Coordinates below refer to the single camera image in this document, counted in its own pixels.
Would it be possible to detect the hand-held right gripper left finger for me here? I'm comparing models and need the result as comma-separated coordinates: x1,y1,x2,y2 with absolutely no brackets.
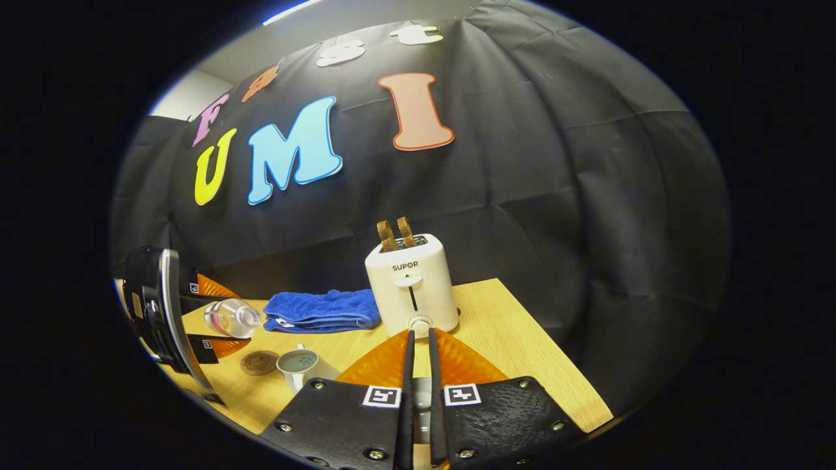
259,328,417,470

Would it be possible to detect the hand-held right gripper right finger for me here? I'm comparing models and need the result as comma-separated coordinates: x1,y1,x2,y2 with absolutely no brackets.
427,328,585,468

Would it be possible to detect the clear plastic water bottle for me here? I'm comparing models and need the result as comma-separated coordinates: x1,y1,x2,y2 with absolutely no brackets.
204,298,263,339

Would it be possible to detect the round brown coaster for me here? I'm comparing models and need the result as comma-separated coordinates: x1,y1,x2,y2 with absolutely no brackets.
240,351,281,377

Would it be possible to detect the white blue-patterned teacup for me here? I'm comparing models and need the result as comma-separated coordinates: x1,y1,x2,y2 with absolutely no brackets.
276,344,341,395

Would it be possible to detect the white teacup lid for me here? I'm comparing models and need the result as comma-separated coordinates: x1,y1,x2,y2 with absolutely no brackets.
413,376,433,446

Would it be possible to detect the folded blue towel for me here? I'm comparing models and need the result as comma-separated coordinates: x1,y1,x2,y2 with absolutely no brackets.
263,289,382,335

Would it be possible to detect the white toaster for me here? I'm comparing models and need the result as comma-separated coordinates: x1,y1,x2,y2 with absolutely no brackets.
364,233,460,339

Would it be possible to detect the black backdrop cloth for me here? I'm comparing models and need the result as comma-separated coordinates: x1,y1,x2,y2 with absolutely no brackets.
111,0,732,418

